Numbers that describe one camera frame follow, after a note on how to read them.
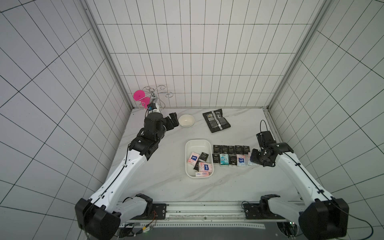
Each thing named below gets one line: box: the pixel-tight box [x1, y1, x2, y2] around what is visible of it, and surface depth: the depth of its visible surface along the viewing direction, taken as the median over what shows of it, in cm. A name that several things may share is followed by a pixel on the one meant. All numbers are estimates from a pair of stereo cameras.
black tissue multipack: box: [202, 108, 231, 133], surface depth 112 cm
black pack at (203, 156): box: [199, 152, 209, 162], surface depth 92 cm
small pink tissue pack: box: [236, 154, 246, 166], surface depth 90 cm
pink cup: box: [133, 89, 151, 109], surface depth 89 cm
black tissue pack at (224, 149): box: [221, 145, 229, 154], surface depth 97 cm
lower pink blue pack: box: [195, 171, 210, 177], surface depth 82 cm
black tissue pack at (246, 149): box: [242, 145, 250, 155], surface depth 94 cm
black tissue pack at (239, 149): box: [235, 145, 243, 154], surface depth 95 cm
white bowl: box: [178, 114, 195, 128], surface depth 109 cm
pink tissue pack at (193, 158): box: [187, 152, 200, 166], surface depth 91 cm
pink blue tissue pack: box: [198, 162, 213, 173], surface depth 85 cm
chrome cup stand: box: [139, 85, 174, 111], surface depth 90 cm
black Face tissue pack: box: [213, 145, 221, 154], surface depth 96 cm
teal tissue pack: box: [219, 153, 230, 167], surface depth 91 cm
